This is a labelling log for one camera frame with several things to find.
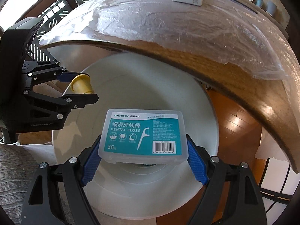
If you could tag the grey woven cushion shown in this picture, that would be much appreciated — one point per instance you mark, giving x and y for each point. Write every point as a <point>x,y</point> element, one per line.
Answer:
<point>16,180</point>

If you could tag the large grey cylinder speaker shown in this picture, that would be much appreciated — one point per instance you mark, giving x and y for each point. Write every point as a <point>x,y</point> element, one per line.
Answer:
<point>270,7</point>

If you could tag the small grey-blue cylinder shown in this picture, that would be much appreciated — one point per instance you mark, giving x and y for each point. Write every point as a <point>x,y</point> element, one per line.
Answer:
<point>259,1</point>

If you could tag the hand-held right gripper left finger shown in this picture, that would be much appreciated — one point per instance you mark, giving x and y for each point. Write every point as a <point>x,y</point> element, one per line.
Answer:
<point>91,161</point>

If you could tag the clear dental floss box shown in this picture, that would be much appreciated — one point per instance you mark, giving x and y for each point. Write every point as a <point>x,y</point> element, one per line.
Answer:
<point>131,131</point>

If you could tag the white round bin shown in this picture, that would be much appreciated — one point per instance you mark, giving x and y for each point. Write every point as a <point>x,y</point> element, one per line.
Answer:
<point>164,86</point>

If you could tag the yellow capsule cup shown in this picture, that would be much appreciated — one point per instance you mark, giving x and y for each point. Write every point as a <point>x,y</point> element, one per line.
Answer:
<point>80,84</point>

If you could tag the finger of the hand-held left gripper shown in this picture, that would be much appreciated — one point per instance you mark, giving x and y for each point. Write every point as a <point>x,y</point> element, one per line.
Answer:
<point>65,76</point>
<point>79,100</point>

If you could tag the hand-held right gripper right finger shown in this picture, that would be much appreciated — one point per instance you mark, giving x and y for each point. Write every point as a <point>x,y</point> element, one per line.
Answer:
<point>195,161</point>

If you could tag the white panel sliding door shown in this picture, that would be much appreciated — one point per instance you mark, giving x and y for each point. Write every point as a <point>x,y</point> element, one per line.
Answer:
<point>279,180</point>

